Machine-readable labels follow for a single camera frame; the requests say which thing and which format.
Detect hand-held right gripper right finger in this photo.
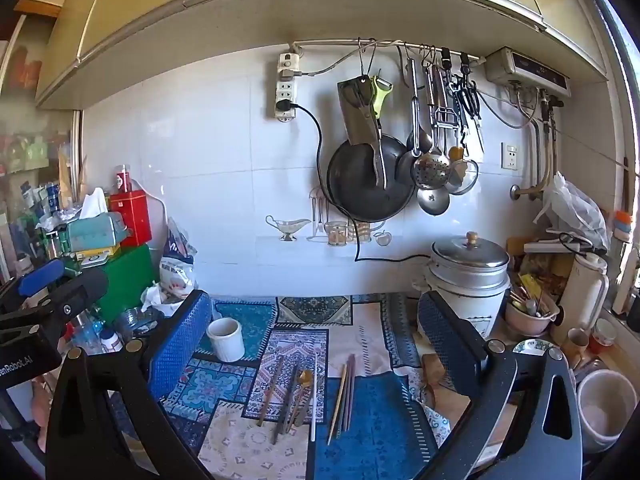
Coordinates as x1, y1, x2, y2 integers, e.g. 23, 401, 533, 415
417, 290, 584, 480

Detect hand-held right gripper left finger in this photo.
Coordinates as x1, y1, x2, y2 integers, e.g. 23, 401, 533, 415
45, 290, 216, 480

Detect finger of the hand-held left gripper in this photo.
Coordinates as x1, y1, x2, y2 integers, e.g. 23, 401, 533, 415
0, 259, 67, 311
0, 267, 110, 347

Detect white plastic cup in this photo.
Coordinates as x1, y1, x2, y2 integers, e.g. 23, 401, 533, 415
206, 317, 246, 362

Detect brown wooden chopstick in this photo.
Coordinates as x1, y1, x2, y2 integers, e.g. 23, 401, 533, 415
257, 356, 285, 428

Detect purple chopstick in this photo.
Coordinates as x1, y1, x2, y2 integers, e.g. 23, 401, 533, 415
347, 353, 357, 434
343, 355, 354, 434

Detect teal chopstick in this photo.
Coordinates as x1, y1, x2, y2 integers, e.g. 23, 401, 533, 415
337, 360, 351, 434

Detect yellow chopstick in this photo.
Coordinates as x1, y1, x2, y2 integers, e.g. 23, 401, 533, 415
327, 364, 348, 446

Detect white slender stick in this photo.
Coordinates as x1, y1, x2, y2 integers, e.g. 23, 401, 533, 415
309, 352, 319, 442

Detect pink bowl with utensils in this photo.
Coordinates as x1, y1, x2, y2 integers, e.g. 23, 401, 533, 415
504, 287, 561, 337

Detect person's left hand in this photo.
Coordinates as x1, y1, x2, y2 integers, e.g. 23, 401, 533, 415
31, 380, 51, 453

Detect green box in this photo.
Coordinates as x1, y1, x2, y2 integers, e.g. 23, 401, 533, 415
75, 243, 157, 322

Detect teal tissue box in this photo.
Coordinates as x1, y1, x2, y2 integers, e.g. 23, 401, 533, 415
64, 187, 129, 254

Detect small white bottle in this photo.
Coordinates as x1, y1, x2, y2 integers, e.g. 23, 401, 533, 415
99, 327, 124, 354

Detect printed white food bag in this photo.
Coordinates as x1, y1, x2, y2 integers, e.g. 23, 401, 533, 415
158, 217, 199, 307

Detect wooden cutting board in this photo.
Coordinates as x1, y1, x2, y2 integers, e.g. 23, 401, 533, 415
419, 352, 519, 457

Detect steel pot lid wooden knob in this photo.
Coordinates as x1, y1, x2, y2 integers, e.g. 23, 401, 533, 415
432, 231, 510, 272

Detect floral patterned plate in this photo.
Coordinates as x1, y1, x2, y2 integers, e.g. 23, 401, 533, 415
512, 338, 561, 359

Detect red tin box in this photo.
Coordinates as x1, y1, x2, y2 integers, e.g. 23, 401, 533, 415
108, 190, 153, 247

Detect patterned blue patchwork mat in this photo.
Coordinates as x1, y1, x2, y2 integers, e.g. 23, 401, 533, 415
107, 294, 501, 480

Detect glass door cabinet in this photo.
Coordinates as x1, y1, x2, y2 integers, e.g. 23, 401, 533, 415
0, 10, 84, 283

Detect brown cup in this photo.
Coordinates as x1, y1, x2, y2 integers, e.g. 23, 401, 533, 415
562, 328, 590, 362

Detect steel round ladle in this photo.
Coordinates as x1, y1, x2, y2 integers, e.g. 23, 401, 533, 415
416, 187, 451, 216

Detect beige thermos flask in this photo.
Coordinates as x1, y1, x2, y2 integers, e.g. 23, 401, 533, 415
550, 252, 610, 346

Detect steel perforated skimmer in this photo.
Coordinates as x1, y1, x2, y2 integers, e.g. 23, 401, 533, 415
411, 60, 454, 191

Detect black wok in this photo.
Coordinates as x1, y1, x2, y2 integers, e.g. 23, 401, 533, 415
326, 134, 419, 222

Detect white plastic bucket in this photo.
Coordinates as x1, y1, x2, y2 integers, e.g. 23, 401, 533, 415
575, 368, 639, 454

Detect white plastic bag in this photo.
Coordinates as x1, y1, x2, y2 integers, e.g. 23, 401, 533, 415
533, 172, 609, 252

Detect beige water pipes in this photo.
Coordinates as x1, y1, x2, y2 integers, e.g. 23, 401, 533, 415
509, 89, 559, 202

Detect steel cleaver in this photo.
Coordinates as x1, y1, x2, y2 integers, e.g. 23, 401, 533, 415
337, 77, 384, 147

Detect black scissors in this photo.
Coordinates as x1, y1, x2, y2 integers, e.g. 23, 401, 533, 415
452, 74, 484, 122

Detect green peeler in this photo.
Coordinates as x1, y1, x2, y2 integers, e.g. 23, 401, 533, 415
370, 75, 395, 119

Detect white power strip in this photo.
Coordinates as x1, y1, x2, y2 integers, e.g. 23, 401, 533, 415
273, 50, 304, 122

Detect beige water heater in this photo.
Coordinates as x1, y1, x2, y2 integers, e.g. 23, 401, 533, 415
483, 46, 572, 97

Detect cream upper cabinet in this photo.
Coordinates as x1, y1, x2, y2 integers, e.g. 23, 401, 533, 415
35, 0, 609, 111

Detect black handled kitchen shears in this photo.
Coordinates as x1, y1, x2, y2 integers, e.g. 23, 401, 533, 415
350, 77, 389, 191

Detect black power cable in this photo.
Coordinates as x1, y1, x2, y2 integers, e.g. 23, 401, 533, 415
282, 101, 434, 264

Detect steel wire masher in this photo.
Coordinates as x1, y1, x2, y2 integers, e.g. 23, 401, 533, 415
433, 64, 459, 129

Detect metal hanging rail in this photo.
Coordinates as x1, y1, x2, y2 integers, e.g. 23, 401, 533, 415
292, 38, 487, 64

